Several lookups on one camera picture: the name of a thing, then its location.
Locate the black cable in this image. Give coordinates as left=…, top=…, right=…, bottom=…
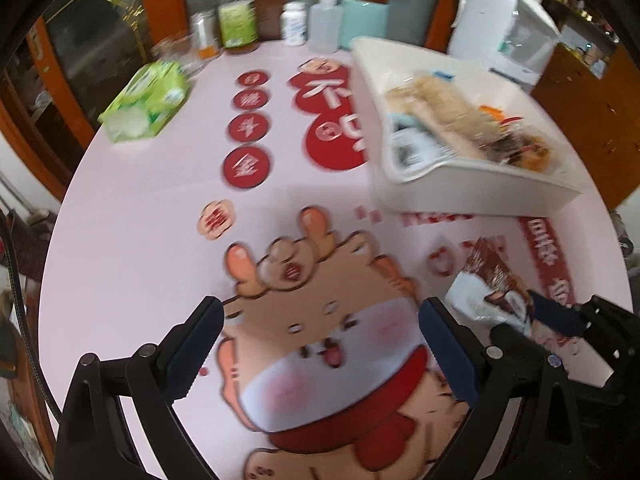
left=0, top=210, right=66, bottom=423

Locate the white water dispenser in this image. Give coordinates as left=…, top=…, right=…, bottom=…
left=447, top=0, right=561, bottom=86

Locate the white plastic bin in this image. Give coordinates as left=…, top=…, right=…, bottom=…
left=350, top=36, right=583, bottom=216

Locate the clear squeeze bottle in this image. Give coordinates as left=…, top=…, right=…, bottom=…
left=308, top=0, right=341, bottom=53

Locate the clear white snack packet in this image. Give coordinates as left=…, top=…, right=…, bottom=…
left=392, top=127, right=453, bottom=170

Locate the glass bottle with green label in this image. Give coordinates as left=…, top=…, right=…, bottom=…
left=216, top=0, right=261, bottom=54

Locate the wooden shelf unit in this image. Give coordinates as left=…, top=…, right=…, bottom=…
left=547, top=0, right=623, bottom=78

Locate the white pill bottle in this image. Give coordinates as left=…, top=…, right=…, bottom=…
left=281, top=1, right=308, bottom=47

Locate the round cookie packet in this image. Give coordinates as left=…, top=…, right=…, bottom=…
left=490, top=130, right=552, bottom=172

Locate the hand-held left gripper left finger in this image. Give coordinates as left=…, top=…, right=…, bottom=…
left=52, top=296, right=224, bottom=480

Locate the beige wafer packet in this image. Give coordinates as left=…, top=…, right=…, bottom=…
left=385, top=75, right=501, bottom=157

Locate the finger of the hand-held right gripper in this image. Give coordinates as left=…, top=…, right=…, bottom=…
left=527, top=290, right=586, bottom=336
left=490, top=324, right=543, bottom=356

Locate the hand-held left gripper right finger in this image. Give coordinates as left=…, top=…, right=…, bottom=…
left=419, top=297, right=586, bottom=480

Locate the green tissue pack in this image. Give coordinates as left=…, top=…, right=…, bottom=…
left=97, top=60, right=190, bottom=142

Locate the clear glass cup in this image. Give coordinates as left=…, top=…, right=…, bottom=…
left=152, top=35, right=201, bottom=77

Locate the teal canister with brown lid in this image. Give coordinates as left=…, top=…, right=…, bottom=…
left=340, top=0, right=390, bottom=51

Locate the small metal can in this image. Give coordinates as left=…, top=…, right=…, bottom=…
left=190, top=11, right=221, bottom=58

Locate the brown and white snack packet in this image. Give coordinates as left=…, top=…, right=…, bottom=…
left=445, top=237, right=533, bottom=327

